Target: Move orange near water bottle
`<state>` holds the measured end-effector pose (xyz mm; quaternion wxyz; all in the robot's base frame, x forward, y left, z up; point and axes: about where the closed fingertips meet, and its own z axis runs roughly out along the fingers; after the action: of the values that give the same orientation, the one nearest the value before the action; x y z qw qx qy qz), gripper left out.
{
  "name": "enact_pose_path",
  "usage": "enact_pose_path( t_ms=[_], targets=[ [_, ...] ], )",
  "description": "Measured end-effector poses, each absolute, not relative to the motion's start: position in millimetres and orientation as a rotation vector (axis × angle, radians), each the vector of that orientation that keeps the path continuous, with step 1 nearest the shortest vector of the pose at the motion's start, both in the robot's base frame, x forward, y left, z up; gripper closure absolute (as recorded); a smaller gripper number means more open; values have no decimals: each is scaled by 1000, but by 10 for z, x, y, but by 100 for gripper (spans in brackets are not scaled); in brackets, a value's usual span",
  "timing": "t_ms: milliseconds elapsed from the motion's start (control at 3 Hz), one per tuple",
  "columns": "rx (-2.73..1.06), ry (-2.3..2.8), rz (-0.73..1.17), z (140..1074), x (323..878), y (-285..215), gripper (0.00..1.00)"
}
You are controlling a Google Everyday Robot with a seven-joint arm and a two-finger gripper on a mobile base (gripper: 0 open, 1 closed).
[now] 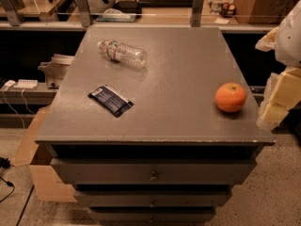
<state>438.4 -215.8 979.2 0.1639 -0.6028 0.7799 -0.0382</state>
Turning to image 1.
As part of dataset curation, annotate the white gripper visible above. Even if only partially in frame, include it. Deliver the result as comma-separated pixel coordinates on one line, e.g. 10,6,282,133
255,0,301,131

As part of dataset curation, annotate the orange fruit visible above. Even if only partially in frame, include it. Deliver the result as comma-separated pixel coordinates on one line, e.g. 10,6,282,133
214,83,246,113

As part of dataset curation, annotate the small bottle on desk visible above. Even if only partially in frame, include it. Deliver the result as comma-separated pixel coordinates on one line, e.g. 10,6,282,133
209,0,224,15

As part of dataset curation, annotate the clear plastic water bottle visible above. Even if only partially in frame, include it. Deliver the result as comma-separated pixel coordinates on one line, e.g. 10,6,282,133
97,40,148,68

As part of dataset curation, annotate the grey drawer cabinet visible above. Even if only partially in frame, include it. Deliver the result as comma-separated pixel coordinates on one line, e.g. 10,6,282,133
36,26,274,222

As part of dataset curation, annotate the black keyboard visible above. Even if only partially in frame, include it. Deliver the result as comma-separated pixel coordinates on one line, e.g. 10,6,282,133
138,0,194,8

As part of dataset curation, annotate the black pouch on desk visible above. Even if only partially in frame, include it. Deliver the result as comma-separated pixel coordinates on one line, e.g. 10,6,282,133
114,0,142,17

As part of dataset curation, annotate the dark blue snack packet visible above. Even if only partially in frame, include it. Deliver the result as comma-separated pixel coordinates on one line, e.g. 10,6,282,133
87,85,134,118

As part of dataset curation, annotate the white power strip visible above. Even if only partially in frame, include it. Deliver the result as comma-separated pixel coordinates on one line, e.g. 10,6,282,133
13,79,39,89

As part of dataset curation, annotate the cardboard box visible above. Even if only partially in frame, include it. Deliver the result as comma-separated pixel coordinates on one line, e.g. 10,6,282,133
11,106,76,202

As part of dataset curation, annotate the white bracket part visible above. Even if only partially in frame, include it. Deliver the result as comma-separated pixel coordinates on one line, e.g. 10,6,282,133
38,54,74,88

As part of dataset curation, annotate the black cable on floor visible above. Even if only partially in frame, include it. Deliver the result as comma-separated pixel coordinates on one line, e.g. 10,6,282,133
0,156,16,203

